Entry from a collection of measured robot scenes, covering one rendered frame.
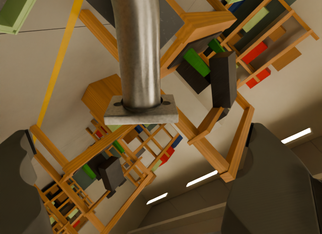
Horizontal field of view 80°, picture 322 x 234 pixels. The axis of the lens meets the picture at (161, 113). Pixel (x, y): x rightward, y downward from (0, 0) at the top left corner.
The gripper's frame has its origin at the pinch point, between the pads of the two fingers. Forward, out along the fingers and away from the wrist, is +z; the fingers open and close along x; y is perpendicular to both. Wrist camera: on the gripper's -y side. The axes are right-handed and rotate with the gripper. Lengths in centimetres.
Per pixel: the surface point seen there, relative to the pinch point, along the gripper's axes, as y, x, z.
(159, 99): -0.1, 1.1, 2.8
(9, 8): -6.7, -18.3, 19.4
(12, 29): -4.1, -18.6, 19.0
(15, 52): 21, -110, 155
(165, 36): -4.3, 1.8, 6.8
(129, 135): 305, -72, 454
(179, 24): -5.2, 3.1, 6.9
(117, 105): 0.7, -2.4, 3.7
